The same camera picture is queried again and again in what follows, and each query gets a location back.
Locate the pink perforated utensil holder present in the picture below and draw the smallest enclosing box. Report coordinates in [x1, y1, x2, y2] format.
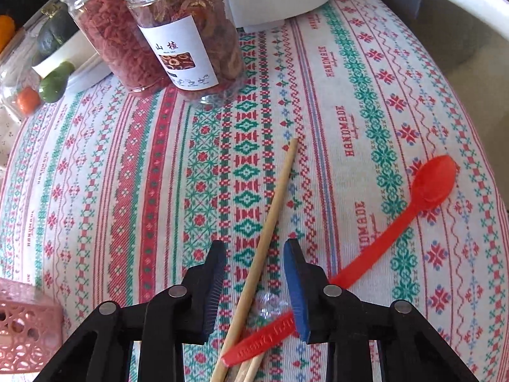
[0, 279, 63, 374]

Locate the red plastic spoon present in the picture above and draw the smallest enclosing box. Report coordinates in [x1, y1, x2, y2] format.
[221, 155, 457, 367]

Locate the white ceramic bowl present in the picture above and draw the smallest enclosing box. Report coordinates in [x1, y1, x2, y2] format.
[32, 30, 111, 93]

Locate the glass jar with tomatoes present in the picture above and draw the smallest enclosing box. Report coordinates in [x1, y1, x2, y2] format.
[1, 28, 40, 124]

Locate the hawthorn slice jar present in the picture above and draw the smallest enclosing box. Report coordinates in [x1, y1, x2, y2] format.
[124, 0, 245, 106]

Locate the dark green squash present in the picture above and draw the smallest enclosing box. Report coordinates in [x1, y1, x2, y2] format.
[37, 3, 79, 61]

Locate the goji berry jar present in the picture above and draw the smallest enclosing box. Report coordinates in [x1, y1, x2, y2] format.
[60, 0, 170, 96]

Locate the orange tangerine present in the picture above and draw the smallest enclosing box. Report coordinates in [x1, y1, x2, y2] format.
[0, 15, 16, 52]

